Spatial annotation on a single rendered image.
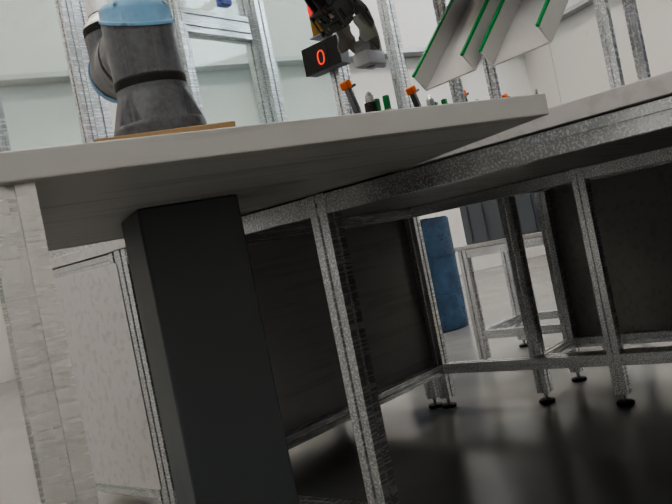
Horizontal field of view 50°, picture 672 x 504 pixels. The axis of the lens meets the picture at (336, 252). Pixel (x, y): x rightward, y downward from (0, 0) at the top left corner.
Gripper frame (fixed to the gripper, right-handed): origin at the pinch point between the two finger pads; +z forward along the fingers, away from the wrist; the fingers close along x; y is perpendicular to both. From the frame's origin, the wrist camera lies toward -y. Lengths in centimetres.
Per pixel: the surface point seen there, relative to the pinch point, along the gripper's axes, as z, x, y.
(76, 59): -31, -85, 0
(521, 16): 5.1, 36.5, 4.8
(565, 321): 163, -34, -52
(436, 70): 5.9, 18.8, 11.7
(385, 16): 36, -64, -110
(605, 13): 11, 51, 5
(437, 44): 3.2, 18.9, 6.3
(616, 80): 20, 50, 13
